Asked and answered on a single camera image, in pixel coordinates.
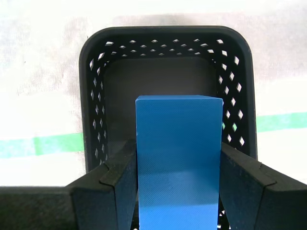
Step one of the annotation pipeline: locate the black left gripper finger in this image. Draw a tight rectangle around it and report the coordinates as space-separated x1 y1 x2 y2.
218 142 307 230
0 139 138 230

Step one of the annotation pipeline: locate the blue rectangular block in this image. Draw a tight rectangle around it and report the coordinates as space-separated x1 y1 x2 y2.
135 94 224 230

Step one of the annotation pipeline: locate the black perforated plastic basket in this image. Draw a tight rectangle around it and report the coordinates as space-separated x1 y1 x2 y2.
78 25 259 230

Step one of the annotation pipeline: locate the long green tape strip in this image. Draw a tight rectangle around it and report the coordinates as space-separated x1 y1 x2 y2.
0 112 307 159

